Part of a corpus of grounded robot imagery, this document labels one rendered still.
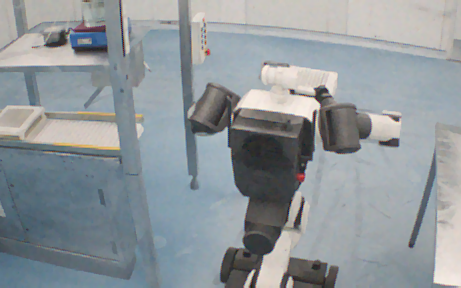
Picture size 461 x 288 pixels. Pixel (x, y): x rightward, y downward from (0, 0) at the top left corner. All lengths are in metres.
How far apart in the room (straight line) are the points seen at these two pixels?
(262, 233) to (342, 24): 4.21
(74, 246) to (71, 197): 0.36
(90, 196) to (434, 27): 4.41
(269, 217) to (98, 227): 1.02
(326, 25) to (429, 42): 1.27
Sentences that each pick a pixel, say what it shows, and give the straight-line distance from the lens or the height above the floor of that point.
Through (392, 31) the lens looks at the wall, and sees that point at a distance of 5.63.
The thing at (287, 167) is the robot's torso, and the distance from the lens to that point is 1.47.
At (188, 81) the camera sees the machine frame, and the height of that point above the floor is 0.76.
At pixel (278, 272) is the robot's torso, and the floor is 0.37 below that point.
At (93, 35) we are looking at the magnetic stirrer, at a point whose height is 1.36.
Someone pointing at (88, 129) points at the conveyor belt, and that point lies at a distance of 2.24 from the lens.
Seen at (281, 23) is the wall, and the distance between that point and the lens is 5.68.
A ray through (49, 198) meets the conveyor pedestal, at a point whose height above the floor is 0.53.
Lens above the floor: 1.95
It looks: 33 degrees down
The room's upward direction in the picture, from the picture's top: 1 degrees counter-clockwise
